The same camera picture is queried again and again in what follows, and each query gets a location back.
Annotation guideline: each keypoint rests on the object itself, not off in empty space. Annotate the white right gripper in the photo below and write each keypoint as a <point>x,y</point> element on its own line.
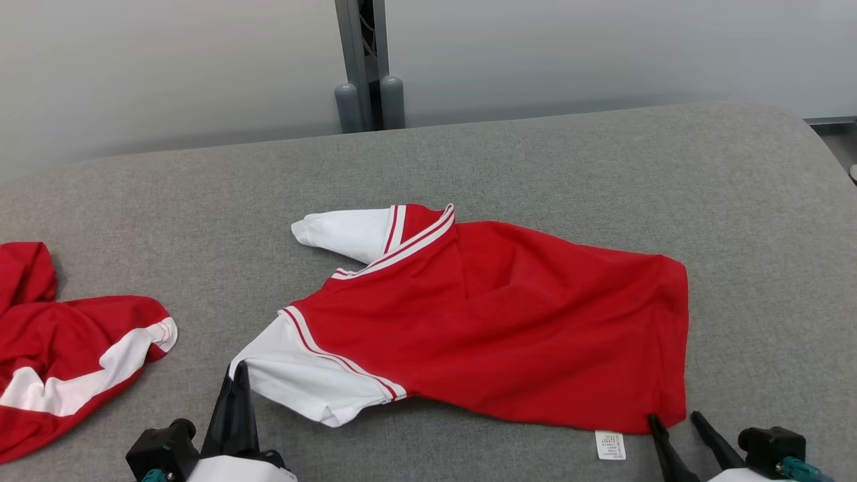
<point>746,476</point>

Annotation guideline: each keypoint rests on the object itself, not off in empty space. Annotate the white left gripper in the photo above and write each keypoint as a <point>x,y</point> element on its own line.
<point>241,470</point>

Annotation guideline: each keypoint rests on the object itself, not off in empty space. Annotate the red shorts with white stripe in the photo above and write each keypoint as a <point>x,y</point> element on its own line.
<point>60,335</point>

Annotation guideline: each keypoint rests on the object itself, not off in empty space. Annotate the red jersey with white sleeves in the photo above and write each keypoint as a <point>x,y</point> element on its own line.
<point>522,321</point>

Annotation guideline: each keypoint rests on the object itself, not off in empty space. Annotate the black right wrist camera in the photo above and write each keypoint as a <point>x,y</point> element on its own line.
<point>770,448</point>

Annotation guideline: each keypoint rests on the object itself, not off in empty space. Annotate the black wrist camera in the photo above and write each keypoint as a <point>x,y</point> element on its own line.
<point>770,448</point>
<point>164,448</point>

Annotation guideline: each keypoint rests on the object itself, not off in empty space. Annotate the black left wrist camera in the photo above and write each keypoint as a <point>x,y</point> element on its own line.
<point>164,448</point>

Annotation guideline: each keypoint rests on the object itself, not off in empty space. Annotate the grey partition base rail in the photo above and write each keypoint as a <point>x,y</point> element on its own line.
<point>830,121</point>

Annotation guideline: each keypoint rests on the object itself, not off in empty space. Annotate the grey metal partition post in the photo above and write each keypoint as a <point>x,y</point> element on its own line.
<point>351,40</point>

